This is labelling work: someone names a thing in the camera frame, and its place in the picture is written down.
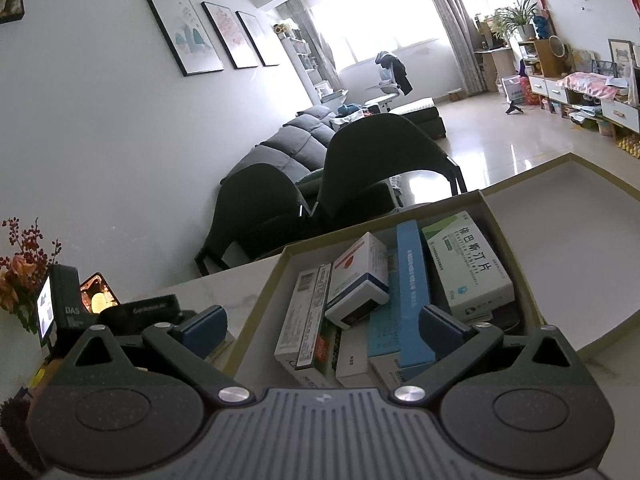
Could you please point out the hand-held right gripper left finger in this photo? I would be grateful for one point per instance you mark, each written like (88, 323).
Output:
(202, 331)

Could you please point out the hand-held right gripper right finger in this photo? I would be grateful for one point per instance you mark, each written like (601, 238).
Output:
(440, 332)

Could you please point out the light blue medicine box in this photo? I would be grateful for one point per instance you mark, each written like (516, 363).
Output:
(385, 330)

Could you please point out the olive cardboard box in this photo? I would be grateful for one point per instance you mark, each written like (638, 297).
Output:
(265, 320)

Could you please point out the white green-stripe medicine box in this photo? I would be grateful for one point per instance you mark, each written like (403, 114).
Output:
(465, 260)

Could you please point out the plain white medicine box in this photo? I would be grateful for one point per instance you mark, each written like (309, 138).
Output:
(352, 360)

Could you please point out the white blue medicine box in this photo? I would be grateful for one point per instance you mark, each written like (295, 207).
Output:
(295, 330)

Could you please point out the white red heart medicine box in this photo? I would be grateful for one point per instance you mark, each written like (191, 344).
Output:
(357, 270)

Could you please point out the olive cardboard box lid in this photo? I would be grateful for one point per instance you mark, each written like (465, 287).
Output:
(565, 240)

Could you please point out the white marble desktop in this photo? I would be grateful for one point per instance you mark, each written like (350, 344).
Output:
(240, 290)

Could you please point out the smartphone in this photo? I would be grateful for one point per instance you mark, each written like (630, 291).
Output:
(97, 295)

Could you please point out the orange flower bouquet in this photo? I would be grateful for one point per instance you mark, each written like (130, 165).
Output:
(20, 280)

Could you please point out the dark dining chair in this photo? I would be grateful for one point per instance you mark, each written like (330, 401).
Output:
(255, 205)
(385, 160)

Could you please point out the grey sofa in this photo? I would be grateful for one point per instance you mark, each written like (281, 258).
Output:
(290, 145)

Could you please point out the black tripod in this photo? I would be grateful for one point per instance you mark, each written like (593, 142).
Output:
(515, 109)

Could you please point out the white office chair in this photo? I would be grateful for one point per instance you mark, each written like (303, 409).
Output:
(380, 102)

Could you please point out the small wooden stool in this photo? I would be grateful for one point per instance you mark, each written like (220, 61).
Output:
(455, 95)

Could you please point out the white laundry basket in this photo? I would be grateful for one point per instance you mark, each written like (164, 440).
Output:
(515, 90)

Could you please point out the dark jacket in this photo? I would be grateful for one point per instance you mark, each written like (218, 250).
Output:
(400, 72)

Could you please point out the tray of eggs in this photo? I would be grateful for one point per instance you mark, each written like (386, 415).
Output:
(629, 146)

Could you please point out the white low cabinet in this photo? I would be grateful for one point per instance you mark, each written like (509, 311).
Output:
(555, 92)

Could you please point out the wooden side desk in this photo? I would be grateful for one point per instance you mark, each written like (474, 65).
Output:
(495, 67)

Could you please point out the white shelf unit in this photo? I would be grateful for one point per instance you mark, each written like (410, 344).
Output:
(305, 65)

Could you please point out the wooden cabinet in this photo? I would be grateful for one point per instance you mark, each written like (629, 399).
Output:
(537, 62)

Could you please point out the grey curtain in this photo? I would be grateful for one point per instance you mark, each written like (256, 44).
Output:
(460, 45)
(327, 50)

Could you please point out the pink cloth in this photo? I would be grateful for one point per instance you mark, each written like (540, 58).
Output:
(590, 85)

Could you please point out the framed blue-green art print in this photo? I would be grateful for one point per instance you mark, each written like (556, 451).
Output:
(185, 35)

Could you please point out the framed pink art print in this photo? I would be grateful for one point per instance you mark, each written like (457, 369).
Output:
(230, 35)

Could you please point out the framed pale art print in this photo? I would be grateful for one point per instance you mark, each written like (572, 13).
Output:
(257, 37)

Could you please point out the small round fan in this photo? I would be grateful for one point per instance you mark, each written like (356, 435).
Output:
(556, 46)

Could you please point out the blue ornament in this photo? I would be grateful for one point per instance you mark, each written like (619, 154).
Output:
(541, 25)

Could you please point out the potted green plant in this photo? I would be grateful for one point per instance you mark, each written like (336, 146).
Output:
(515, 17)

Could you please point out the standing picture frame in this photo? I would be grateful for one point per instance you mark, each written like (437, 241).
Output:
(620, 57)

